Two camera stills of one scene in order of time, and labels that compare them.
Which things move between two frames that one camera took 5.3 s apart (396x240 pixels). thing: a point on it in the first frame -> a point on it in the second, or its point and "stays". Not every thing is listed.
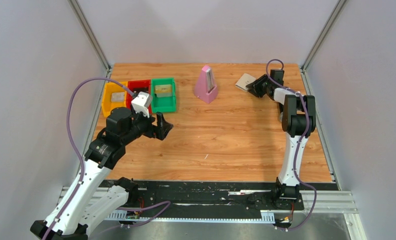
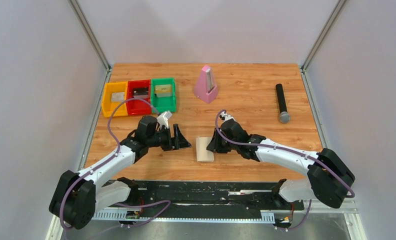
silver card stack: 118,97 stays
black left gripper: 161,130 -> 180,141
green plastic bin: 163,93 stays
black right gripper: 256,87 -> 214,145
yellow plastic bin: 107,105 stays
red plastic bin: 136,84 stays
